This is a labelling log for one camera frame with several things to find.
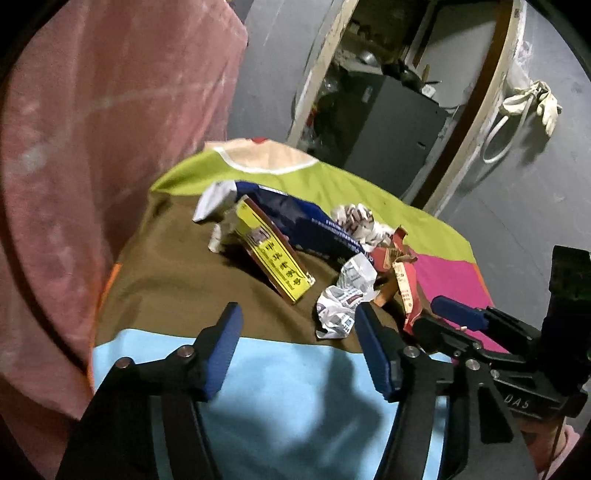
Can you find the grey cabinet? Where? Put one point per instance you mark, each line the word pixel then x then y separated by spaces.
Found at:
pixel 397 129

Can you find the red white wrapper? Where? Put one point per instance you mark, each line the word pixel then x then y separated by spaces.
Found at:
pixel 360 221

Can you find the wooden door frame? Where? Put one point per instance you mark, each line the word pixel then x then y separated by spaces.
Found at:
pixel 480 115

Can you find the clear plastic bag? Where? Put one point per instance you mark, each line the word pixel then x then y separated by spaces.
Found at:
pixel 519 64

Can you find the person's right forearm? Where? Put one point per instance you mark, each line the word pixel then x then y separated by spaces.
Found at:
pixel 561 447

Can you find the black pan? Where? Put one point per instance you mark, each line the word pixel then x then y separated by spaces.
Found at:
pixel 408 74

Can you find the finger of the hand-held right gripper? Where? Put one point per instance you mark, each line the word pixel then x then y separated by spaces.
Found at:
pixel 438 334
pixel 457 314

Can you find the pink cloth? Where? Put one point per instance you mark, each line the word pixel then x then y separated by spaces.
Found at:
pixel 92 138

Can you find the blue white snack bag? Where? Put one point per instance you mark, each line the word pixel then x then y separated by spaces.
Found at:
pixel 295 217

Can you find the small white paper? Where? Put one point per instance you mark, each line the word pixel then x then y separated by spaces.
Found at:
pixel 218 237

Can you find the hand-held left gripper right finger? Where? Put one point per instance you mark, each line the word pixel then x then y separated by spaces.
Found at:
pixel 374 350

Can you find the multicoloured patchwork blanket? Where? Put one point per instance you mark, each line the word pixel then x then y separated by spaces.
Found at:
pixel 184 277

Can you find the white work gloves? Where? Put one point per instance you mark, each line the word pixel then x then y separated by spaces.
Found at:
pixel 545 104

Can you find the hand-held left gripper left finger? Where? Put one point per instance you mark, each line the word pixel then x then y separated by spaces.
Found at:
pixel 226 350

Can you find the yellow red box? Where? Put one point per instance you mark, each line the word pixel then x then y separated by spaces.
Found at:
pixel 277 263

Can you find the printed white paper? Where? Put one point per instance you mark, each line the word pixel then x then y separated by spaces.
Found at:
pixel 337 314
pixel 358 274

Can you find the torn red carton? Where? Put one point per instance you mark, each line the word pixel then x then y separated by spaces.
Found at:
pixel 406 286

